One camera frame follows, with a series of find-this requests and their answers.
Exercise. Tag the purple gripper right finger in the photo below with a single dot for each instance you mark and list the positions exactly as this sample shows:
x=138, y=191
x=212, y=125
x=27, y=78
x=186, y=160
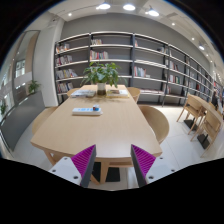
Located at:
x=142, y=161

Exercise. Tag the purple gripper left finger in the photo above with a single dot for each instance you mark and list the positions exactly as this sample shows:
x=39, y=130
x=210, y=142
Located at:
x=84, y=162

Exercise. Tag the wooden chair right near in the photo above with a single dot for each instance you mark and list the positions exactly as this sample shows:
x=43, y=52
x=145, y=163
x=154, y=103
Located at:
x=157, y=121

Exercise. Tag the wooden chair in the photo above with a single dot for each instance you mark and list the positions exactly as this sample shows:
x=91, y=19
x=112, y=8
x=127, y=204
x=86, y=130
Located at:
x=134, y=92
x=157, y=121

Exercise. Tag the white power strip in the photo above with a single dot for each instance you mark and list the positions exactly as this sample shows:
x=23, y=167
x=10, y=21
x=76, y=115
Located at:
x=86, y=111

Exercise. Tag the long wooden table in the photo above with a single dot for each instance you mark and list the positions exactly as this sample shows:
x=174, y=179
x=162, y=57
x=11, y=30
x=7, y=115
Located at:
x=120, y=125

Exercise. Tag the wooden chair right far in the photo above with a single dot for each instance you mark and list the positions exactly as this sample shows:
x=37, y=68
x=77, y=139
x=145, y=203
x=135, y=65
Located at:
x=134, y=92

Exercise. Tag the book stack right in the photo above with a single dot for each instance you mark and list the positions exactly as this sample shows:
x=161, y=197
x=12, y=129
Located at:
x=117, y=93

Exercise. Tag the wooden desk right background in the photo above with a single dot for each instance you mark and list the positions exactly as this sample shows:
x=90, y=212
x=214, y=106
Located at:
x=196, y=109

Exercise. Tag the wooden chair background right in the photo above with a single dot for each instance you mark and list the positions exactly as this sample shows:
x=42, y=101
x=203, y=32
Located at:
x=209, y=129

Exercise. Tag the potted green plant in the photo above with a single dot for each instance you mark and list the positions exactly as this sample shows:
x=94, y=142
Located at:
x=100, y=75

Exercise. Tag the small plant left background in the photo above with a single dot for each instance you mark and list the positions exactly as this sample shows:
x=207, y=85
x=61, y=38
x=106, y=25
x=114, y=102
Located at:
x=33, y=87

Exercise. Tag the grey bookshelf wall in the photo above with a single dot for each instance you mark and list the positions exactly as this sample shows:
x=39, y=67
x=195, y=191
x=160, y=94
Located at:
x=163, y=73

